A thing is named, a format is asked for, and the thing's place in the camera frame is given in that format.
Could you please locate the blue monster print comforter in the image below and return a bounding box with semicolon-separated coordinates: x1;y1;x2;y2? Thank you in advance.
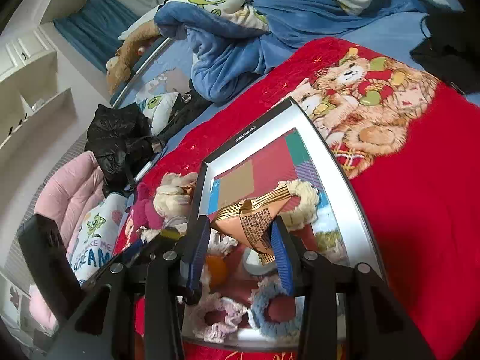
154;0;462;102

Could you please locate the black framed box lid tray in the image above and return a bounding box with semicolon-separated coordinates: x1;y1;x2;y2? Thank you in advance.
191;98;384;351

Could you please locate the cream crochet scrunchie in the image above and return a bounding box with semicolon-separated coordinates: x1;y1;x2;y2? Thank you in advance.
278;179;320;232

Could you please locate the pink crochet scrunchie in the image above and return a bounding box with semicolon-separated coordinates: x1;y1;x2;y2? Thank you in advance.
183;292;247;344

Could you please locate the white pen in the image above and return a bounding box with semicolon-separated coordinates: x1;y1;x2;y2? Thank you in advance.
133;161;154;184

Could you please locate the cream plush bunny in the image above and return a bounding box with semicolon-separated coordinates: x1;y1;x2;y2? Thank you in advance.
153;172;198;222

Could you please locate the magenta plush bear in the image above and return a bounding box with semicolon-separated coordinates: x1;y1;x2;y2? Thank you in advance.
130;182;164;230

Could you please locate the white shelf unit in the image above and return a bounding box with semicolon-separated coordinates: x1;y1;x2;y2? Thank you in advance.
0;0;113;169

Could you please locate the orange mandarin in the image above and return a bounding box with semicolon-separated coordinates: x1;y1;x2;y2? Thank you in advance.
205;255;229;289

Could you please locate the black plastic bag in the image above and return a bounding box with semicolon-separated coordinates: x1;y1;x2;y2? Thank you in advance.
85;103;155;197

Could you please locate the black garment right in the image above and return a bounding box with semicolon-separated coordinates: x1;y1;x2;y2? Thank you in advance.
410;11;479;94

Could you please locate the blue white crochet scrunchie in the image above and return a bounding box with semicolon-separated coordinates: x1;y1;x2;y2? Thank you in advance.
247;275;302;343

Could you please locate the black clothing pile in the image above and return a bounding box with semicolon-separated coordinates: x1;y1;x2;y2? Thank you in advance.
155;80;212;145

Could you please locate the gold triangular snack packet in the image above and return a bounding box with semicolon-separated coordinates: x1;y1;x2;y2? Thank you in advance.
211;184;292;265

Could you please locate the round silver tin lid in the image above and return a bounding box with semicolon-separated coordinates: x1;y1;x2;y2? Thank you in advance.
241;248;277;276

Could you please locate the small monster print pillow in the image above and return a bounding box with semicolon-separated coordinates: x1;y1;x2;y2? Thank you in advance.
135;92;180;136

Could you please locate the brown plush toy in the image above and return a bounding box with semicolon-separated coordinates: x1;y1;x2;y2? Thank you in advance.
106;19;160;95

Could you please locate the red teddy bear blanket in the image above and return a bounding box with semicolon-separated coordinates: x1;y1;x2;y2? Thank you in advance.
145;37;479;359

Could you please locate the teal curtain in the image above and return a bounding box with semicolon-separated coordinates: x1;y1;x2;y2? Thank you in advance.
53;0;167;72

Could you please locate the pink quilted jacket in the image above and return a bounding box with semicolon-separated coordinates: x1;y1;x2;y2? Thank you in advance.
28;151;106;331

